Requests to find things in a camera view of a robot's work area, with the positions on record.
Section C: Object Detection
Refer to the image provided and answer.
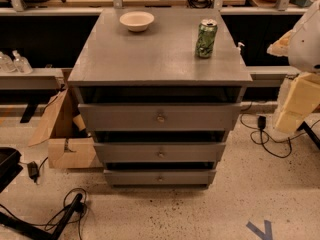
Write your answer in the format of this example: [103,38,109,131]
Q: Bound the grey drawer cabinet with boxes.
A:
[67,7,254,189]

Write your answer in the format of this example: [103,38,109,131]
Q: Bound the black power adapter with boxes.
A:
[239,113,320,159]
[27,158,48,183]

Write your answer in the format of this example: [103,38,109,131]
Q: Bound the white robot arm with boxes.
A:
[267,1,320,134]

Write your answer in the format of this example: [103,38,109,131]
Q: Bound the grey bottom drawer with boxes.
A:
[103,170,216,186]

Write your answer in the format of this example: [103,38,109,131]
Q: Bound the grey bench right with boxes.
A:
[247,66,299,88]

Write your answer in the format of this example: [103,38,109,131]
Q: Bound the grey drawer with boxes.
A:
[94,142,225,163]
[103,170,216,186]
[79,104,240,131]

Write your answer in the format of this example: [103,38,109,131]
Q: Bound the small white pump bottle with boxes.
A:
[237,42,245,55]

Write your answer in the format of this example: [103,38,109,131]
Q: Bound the green soda can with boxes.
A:
[195,19,218,58]

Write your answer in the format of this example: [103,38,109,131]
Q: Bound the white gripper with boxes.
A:
[273,73,320,134]

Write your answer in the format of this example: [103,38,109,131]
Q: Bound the open cardboard box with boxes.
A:
[27,68,103,170]

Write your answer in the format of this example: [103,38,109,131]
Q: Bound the clear sanitizer bottle right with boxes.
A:
[13,50,33,74]

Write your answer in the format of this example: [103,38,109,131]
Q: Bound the black power adapter left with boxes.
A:
[27,158,48,183]

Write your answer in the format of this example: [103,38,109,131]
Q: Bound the black stand with cables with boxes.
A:
[0,187,88,240]

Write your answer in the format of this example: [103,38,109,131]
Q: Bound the grey bench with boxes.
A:
[247,66,299,88]
[0,68,65,90]

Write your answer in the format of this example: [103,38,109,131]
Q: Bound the grey bench left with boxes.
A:
[0,68,65,90]

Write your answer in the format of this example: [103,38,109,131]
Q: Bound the clear sanitizer bottle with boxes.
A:
[0,52,16,73]
[13,50,33,74]

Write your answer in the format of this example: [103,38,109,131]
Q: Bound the clear sanitizer bottle left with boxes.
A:
[0,52,16,73]

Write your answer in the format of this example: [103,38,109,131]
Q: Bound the black power adapter right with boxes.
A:
[239,113,320,159]

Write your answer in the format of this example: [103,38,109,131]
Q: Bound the black bin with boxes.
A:
[0,147,23,192]

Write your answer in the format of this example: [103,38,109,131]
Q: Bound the grey top drawer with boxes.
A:
[79,104,240,131]

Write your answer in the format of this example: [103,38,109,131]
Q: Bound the white paper bowl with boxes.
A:
[119,11,154,32]

